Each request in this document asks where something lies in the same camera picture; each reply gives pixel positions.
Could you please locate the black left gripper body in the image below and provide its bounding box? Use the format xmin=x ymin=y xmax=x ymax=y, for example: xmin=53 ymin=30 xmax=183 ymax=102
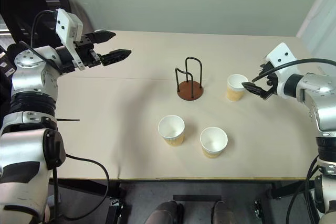
xmin=74 ymin=34 xmax=102 ymax=68

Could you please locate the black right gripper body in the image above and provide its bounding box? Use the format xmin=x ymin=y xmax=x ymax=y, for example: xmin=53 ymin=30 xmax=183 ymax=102
xmin=258 ymin=61 xmax=279 ymax=95

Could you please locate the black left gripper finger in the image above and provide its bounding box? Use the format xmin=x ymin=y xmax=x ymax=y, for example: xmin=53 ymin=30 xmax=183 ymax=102
xmin=98 ymin=49 xmax=132 ymax=67
xmin=88 ymin=30 xmax=117 ymax=45

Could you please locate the ribbed paper cup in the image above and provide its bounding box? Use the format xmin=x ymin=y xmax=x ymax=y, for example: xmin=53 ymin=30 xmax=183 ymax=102
xmin=157 ymin=115 xmax=185 ymax=147
xmin=199 ymin=126 xmax=228 ymax=159
xmin=226 ymin=73 xmax=249 ymax=102

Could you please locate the cream paper cup back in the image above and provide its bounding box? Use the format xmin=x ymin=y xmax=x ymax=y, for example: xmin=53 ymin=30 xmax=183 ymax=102
xmin=175 ymin=56 xmax=204 ymax=101

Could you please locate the dark object with white labels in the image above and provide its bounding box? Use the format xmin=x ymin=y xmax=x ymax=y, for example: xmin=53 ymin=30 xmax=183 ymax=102
xmin=0 ymin=43 xmax=16 ymax=101

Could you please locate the black flat bar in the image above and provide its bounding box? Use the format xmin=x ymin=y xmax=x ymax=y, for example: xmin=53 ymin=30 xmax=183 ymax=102
xmin=173 ymin=195 xmax=223 ymax=205

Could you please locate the dark grey rounded shape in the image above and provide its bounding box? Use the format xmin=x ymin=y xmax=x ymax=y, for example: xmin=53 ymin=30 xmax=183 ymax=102
xmin=144 ymin=199 xmax=184 ymax=224
xmin=211 ymin=200 xmax=238 ymax=224

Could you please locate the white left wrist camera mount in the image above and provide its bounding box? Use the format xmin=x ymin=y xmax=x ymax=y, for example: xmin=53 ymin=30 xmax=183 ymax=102
xmin=56 ymin=8 xmax=86 ymax=71

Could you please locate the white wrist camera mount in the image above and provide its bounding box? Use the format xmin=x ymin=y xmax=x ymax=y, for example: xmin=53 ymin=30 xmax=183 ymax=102
xmin=56 ymin=8 xmax=86 ymax=71
xmin=265 ymin=42 xmax=298 ymax=98

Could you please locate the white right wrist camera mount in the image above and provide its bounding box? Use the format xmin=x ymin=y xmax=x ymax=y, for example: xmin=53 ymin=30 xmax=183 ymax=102
xmin=265 ymin=42 xmax=298 ymax=98

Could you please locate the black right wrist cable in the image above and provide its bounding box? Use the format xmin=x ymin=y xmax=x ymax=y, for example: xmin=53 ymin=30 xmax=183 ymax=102
xmin=262 ymin=58 xmax=336 ymax=78

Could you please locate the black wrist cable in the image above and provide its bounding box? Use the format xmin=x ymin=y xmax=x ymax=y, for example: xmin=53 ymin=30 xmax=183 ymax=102
xmin=262 ymin=58 xmax=336 ymax=78
xmin=30 ymin=10 xmax=58 ymax=62

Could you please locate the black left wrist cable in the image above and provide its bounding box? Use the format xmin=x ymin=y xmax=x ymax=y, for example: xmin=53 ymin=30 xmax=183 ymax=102
xmin=30 ymin=10 xmax=58 ymax=62

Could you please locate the black right upper arm cable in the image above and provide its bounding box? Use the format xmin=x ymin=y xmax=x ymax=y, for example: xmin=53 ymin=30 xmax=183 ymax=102
xmin=286 ymin=155 xmax=324 ymax=224

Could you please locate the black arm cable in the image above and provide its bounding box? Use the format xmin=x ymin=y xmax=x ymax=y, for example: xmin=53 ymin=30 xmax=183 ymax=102
xmin=51 ymin=154 xmax=110 ymax=221
xmin=286 ymin=155 xmax=324 ymax=224

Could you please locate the black metal frame bracket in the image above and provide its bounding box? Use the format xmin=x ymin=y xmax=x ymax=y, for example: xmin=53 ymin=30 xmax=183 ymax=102
xmin=253 ymin=199 xmax=265 ymax=216
xmin=110 ymin=198 xmax=124 ymax=210

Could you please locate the black left upper arm cable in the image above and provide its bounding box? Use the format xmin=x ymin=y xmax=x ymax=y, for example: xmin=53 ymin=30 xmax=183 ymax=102
xmin=51 ymin=154 xmax=110 ymax=221

